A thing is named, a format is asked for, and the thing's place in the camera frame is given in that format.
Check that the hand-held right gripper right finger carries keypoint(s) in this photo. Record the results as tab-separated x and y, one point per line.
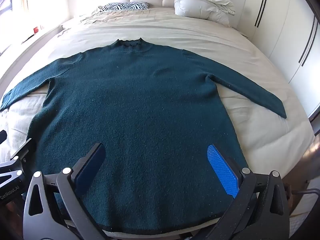
222	171

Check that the small red object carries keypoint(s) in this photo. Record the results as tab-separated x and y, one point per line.
36	29

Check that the folded white duvet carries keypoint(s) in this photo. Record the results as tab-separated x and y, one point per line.
202	0

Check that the crumpled beige sheet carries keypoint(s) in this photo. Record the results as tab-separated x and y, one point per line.
93	13

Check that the dark teal knit sweater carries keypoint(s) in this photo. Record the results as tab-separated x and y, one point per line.
140	110

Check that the zebra print pillow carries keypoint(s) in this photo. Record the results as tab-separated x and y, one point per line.
125	6

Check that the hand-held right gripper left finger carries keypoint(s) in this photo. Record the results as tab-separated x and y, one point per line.
93	163

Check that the bed with beige cover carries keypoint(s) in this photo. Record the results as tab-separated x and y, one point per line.
190	32

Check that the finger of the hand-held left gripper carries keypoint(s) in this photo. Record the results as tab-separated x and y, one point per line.
26	152
3	136

